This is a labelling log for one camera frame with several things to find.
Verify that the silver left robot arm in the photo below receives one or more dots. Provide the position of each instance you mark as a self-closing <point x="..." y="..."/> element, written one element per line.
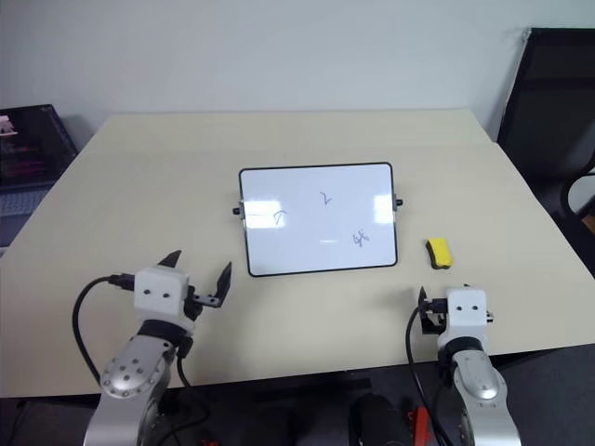
<point x="135" y="367"/>

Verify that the dark storage crate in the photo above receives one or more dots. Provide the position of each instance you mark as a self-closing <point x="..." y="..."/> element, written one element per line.
<point x="28" y="148"/>

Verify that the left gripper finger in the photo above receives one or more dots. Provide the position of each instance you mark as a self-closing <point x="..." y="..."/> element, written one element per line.
<point x="172" y="260"/>
<point x="224" y="285"/>

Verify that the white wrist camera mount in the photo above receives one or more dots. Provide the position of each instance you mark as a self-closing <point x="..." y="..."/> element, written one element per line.
<point x="158" y="292"/>
<point x="465" y="313"/>

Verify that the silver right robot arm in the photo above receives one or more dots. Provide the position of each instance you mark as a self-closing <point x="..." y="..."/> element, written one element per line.
<point x="479" y="385"/>

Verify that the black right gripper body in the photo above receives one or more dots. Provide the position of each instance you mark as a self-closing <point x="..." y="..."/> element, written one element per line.
<point x="432" y="318"/>

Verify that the black-framed tabletop whiteboard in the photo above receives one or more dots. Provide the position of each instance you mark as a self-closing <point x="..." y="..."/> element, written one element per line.
<point x="321" y="218"/>

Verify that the yellow and black eraser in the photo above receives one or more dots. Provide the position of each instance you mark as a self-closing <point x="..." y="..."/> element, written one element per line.
<point x="439" y="251"/>

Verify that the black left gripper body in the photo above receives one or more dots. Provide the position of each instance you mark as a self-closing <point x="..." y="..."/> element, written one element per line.
<point x="204" y="301"/>

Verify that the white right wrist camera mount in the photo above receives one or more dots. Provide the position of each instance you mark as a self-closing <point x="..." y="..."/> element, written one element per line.
<point x="465" y="313"/>

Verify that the red object under table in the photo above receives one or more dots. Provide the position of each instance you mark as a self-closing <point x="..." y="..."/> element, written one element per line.
<point x="420" y="423"/>

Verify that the dark rounded shape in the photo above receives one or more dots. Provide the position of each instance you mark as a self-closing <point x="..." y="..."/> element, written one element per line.
<point x="376" y="418"/>

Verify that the black office chair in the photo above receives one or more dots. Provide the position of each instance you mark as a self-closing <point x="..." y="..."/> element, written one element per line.
<point x="544" y="102"/>

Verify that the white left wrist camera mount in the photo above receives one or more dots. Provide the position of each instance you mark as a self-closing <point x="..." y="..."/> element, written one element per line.
<point x="158" y="292"/>

